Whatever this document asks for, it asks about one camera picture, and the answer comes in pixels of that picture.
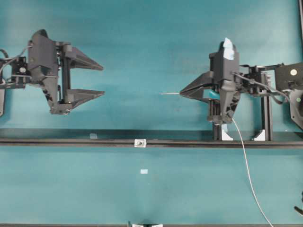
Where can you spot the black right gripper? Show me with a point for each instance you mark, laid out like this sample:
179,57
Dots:
221,77

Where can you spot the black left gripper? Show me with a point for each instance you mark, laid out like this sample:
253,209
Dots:
43,64

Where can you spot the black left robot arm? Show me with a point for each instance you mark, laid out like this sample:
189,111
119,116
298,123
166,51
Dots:
20,74

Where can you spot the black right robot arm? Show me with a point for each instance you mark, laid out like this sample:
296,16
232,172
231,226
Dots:
279,79

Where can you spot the silver metal fitting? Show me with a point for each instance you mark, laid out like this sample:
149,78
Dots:
140,143

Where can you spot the teal tape on finger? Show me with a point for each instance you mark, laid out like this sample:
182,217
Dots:
213,95

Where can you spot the blue tape on gripper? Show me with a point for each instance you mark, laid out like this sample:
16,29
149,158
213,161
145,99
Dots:
228,49

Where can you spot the light blue tape piece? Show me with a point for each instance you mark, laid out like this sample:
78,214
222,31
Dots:
144,171

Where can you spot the black aluminium frame stand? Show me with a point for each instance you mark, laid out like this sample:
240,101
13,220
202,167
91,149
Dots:
266,133

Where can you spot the black aluminium rail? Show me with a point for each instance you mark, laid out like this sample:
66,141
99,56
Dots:
154,138

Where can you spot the black vertical corner post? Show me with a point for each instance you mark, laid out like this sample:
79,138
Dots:
300,7

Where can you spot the silver bracket bottom edge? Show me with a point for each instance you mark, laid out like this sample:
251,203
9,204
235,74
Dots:
129,224

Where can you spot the black bottom edge rail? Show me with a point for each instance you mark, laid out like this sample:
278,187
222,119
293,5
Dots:
164,225

